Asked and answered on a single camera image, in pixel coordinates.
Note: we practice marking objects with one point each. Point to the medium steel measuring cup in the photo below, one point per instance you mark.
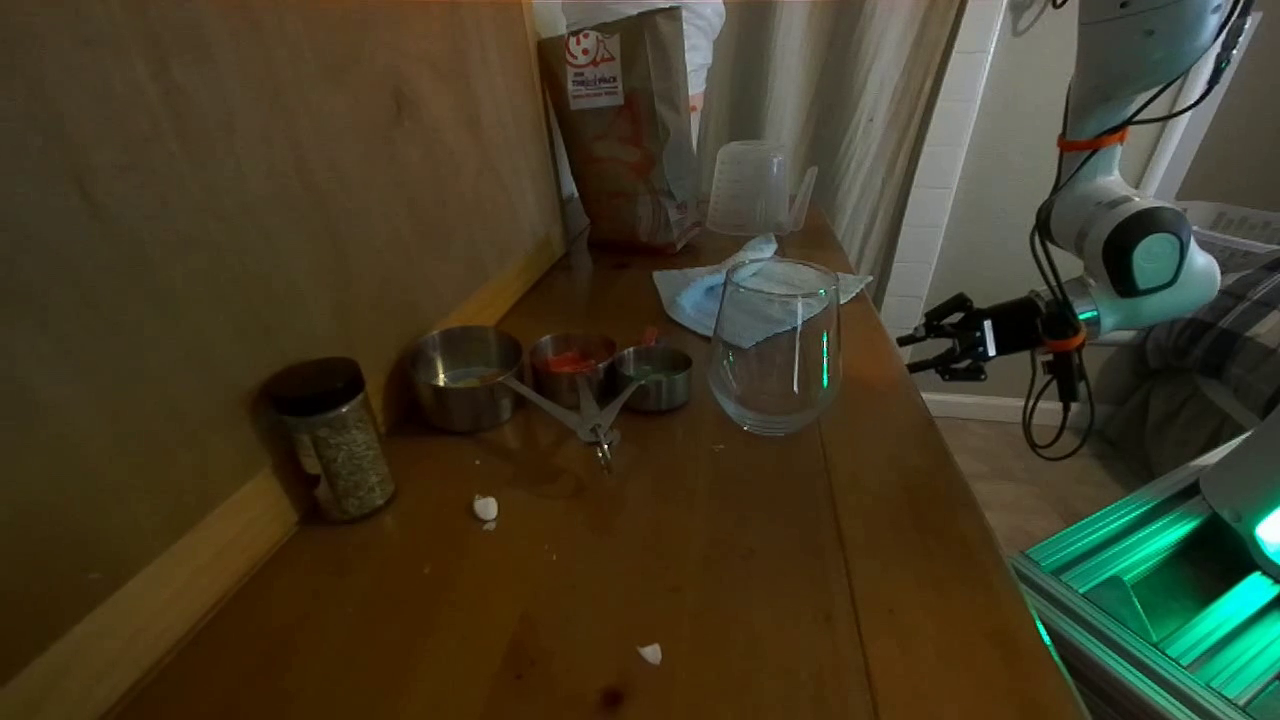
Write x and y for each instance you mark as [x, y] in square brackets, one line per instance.
[570, 375]

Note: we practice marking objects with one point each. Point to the plaid blanket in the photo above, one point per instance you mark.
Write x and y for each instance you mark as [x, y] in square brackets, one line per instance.
[1189, 384]

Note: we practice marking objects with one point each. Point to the white crumb front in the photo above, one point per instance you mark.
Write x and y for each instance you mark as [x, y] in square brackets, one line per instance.
[649, 652]

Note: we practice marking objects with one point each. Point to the white framed mirror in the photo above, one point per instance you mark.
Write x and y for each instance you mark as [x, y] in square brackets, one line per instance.
[1222, 139]

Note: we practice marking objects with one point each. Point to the brown paper bag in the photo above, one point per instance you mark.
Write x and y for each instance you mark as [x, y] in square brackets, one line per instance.
[624, 81]

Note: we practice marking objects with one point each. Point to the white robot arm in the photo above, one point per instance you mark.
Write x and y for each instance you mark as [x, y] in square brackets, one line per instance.
[1108, 252]

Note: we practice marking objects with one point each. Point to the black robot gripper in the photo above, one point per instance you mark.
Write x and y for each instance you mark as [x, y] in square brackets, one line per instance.
[995, 331]

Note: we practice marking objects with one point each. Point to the green lit aluminium frame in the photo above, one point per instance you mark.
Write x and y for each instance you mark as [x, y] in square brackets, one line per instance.
[1166, 603]

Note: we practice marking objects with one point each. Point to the light blue towel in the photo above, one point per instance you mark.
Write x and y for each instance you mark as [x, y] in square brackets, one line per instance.
[754, 295]

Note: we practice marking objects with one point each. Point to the translucent plastic measuring jug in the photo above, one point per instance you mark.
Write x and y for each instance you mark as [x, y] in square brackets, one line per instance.
[757, 191]

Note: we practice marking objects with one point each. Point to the white crumb near jar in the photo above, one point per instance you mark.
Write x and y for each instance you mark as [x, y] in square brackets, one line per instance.
[487, 509]

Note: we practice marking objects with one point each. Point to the small steel measuring cup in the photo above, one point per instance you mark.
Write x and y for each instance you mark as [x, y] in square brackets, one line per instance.
[649, 380]

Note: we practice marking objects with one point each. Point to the large steel measuring cup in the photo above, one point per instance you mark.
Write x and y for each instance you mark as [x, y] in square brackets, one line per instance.
[474, 376]

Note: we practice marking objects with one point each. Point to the clear stemless glass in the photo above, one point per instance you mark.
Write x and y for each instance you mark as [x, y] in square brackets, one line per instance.
[779, 384]

